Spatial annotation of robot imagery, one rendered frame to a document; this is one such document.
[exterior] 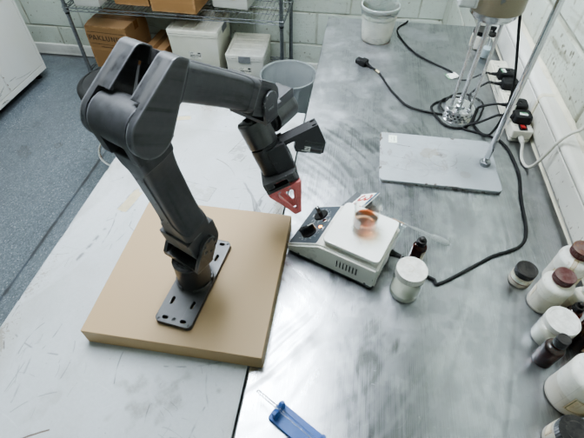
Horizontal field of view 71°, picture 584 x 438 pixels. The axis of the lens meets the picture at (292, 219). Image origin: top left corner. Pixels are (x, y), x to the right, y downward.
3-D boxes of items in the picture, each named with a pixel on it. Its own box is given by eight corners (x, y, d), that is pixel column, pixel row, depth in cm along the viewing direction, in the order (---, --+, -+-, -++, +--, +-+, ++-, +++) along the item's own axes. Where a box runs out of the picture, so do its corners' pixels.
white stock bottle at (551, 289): (560, 315, 79) (589, 287, 71) (534, 316, 78) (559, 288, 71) (547, 289, 82) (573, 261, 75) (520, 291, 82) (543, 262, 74)
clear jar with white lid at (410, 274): (402, 309, 79) (412, 288, 73) (381, 288, 83) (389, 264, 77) (425, 295, 81) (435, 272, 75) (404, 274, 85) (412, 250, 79)
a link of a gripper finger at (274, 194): (309, 194, 85) (291, 156, 81) (315, 210, 79) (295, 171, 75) (281, 208, 86) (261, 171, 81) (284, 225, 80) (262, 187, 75)
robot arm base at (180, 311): (228, 220, 78) (194, 212, 80) (181, 309, 66) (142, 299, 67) (232, 245, 84) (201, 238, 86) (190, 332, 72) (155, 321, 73)
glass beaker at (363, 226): (372, 244, 79) (379, 217, 73) (346, 235, 81) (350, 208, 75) (381, 223, 83) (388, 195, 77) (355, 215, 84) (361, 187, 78)
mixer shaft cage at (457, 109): (442, 124, 96) (479, 14, 77) (440, 108, 100) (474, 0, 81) (472, 127, 95) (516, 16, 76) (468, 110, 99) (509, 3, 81)
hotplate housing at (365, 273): (286, 252, 88) (286, 228, 82) (314, 213, 96) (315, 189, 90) (382, 296, 81) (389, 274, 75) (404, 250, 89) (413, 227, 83)
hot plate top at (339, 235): (321, 242, 80) (321, 239, 80) (346, 203, 87) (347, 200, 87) (378, 267, 76) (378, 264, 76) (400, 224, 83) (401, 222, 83)
